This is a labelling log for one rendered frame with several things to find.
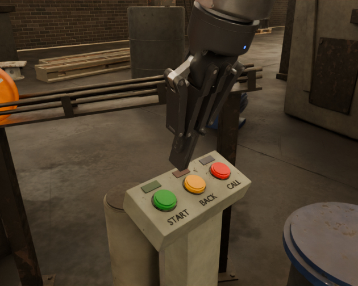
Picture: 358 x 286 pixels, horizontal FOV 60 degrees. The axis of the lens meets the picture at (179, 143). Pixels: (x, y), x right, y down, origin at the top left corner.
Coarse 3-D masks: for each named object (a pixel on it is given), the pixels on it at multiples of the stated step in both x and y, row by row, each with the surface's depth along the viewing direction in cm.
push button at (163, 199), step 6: (156, 192) 54; (162, 192) 54; (168, 192) 54; (156, 198) 53; (162, 198) 53; (168, 198) 53; (174, 198) 54; (156, 204) 52; (162, 204) 52; (168, 204) 52; (174, 204) 53
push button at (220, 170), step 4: (216, 164) 63; (220, 164) 64; (224, 164) 64; (212, 168) 63; (216, 168) 62; (220, 168) 63; (224, 168) 63; (228, 168) 63; (212, 172) 62; (216, 172) 62; (220, 172) 62; (224, 172) 62; (228, 172) 62; (220, 176) 62; (224, 176) 62
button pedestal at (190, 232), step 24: (192, 168) 62; (144, 192) 55; (192, 192) 57; (216, 192) 59; (240, 192) 63; (144, 216) 51; (168, 216) 52; (192, 216) 53; (216, 216) 61; (168, 240) 51; (192, 240) 58; (216, 240) 64; (168, 264) 64; (192, 264) 60; (216, 264) 67
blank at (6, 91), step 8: (0, 72) 76; (0, 80) 76; (8, 80) 77; (0, 88) 77; (8, 88) 77; (16, 88) 80; (0, 96) 78; (8, 96) 78; (16, 96) 80; (0, 120) 81
